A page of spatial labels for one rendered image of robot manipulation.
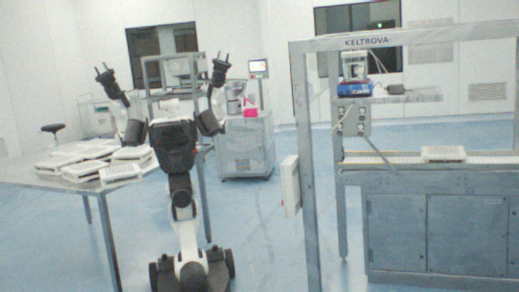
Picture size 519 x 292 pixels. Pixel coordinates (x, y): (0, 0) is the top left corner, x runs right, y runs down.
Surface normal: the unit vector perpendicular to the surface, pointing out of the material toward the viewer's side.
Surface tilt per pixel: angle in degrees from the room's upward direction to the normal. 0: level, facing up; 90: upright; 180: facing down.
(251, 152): 92
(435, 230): 90
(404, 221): 90
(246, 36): 90
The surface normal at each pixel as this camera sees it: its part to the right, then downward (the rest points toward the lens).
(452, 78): -0.18, 0.24
